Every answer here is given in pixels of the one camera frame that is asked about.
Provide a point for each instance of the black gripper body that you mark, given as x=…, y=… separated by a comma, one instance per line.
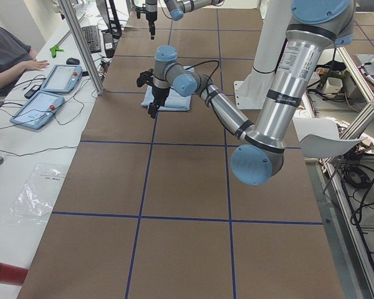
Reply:
x=149, y=16
x=158, y=93

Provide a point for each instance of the green plastic tool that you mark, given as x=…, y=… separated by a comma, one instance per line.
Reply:
x=54, y=50

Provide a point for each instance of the black computer mouse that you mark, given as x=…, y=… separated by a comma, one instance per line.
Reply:
x=72, y=61

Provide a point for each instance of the clear plastic bag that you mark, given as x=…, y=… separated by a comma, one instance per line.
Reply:
x=35, y=202

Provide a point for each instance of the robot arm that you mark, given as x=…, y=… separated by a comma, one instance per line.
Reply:
x=313, y=27
x=177, y=10

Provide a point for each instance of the aluminium frame post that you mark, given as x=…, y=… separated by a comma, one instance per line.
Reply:
x=73, y=23

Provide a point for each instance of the lower teach pendant tablet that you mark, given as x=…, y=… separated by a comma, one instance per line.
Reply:
x=38, y=111

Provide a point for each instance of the upper teach pendant tablet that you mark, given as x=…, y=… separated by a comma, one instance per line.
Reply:
x=62, y=79

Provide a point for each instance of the black phone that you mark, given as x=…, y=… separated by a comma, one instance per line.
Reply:
x=30, y=93

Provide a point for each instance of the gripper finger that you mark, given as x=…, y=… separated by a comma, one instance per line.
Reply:
x=153, y=110
x=152, y=29

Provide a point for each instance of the black keyboard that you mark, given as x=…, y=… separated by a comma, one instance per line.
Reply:
x=91, y=35

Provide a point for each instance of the seated person grey shirt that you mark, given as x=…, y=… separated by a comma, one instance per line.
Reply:
x=16, y=58

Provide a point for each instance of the white central pedestal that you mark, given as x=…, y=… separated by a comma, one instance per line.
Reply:
x=251, y=92

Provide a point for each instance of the light blue button shirt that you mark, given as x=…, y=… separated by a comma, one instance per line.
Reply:
x=174, y=101

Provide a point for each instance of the teach pendant tablet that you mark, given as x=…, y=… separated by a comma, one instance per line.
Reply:
x=38, y=111
x=62, y=79

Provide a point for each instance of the black monitor stand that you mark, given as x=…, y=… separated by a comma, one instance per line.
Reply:
x=114, y=25

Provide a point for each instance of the red cylinder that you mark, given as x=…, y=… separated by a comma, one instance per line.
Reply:
x=12, y=275

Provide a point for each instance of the white chair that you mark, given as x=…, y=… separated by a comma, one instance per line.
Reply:
x=319, y=138

